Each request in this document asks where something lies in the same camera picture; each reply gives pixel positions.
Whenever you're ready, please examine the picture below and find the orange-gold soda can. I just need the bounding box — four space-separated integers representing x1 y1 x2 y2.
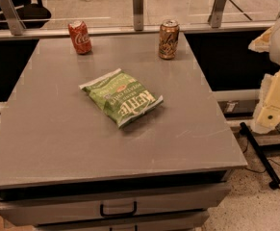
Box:
159 19 180 60

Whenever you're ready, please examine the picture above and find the red Coca-Cola can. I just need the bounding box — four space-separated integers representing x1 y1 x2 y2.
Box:
68 21 92 54

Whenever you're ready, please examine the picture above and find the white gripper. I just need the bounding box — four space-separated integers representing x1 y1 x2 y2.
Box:
248 17 280 134

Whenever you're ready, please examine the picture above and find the black floor stand bar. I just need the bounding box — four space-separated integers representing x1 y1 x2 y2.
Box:
240 122 280 190

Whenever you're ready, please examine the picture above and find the green Kettle chips bag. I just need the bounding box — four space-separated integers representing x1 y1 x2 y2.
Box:
79 68 164 128

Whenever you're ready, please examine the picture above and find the left metal railing post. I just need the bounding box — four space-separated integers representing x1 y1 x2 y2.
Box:
0 0 26 36

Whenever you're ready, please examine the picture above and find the right metal railing post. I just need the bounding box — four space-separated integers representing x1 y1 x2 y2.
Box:
208 0 227 28

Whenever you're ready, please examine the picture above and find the grey drawer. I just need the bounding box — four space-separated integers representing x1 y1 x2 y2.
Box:
0 182 231 226
35 211 209 231

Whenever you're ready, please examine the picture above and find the grey lower drawer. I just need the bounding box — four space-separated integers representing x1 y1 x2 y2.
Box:
35 211 209 231

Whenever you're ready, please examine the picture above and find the middle metal railing post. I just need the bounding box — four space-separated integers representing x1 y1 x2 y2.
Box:
133 0 143 31

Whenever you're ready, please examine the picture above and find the black drawer handle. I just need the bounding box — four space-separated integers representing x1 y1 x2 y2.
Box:
99 201 138 218

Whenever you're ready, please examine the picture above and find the black floor cable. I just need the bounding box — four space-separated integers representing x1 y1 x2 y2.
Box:
242 138 280 178

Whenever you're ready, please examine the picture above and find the grey upper drawer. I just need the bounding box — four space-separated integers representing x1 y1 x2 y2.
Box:
0 182 231 226

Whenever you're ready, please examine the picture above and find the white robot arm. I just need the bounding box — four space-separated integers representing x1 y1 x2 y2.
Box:
248 17 280 134

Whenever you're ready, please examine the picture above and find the metal railing post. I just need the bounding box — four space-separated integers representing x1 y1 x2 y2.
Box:
0 0 26 36
133 0 143 31
208 0 227 28

